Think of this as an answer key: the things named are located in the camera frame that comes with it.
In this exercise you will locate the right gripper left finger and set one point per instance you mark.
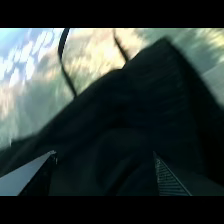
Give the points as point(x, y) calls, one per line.
point(23, 180)

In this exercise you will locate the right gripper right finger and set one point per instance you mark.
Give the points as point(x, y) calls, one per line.
point(166, 180)

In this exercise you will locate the black pants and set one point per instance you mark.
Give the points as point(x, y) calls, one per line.
point(133, 116)

